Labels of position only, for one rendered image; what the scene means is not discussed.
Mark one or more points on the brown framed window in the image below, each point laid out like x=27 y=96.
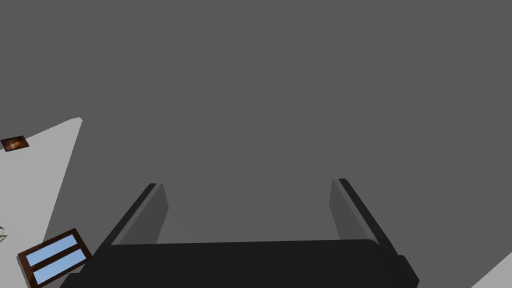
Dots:
x=54 y=257

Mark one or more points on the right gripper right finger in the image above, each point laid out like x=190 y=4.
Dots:
x=352 y=216

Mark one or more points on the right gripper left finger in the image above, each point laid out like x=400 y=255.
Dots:
x=146 y=218

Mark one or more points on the brown framed wall picture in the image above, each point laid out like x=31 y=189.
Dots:
x=14 y=143

